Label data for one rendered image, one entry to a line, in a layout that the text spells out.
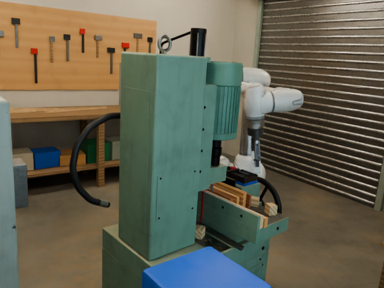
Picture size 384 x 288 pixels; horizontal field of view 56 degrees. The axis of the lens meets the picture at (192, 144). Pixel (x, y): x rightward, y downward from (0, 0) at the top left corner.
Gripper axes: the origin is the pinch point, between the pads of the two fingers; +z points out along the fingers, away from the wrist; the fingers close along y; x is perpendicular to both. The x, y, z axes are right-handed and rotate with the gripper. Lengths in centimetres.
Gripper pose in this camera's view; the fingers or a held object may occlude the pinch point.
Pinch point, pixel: (255, 166)
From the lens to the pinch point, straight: 187.9
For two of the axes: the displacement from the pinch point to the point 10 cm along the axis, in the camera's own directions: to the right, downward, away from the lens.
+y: -0.5, 2.8, -9.6
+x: 10.0, -0.5, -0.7
